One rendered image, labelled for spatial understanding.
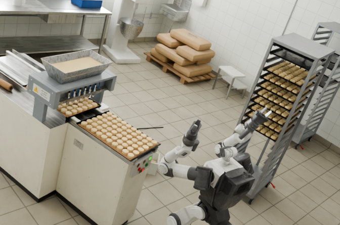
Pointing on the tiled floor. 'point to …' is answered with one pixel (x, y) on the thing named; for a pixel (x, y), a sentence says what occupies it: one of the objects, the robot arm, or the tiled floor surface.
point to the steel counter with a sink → (55, 4)
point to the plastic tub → (154, 164)
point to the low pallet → (178, 71)
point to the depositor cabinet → (30, 140)
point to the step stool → (231, 79)
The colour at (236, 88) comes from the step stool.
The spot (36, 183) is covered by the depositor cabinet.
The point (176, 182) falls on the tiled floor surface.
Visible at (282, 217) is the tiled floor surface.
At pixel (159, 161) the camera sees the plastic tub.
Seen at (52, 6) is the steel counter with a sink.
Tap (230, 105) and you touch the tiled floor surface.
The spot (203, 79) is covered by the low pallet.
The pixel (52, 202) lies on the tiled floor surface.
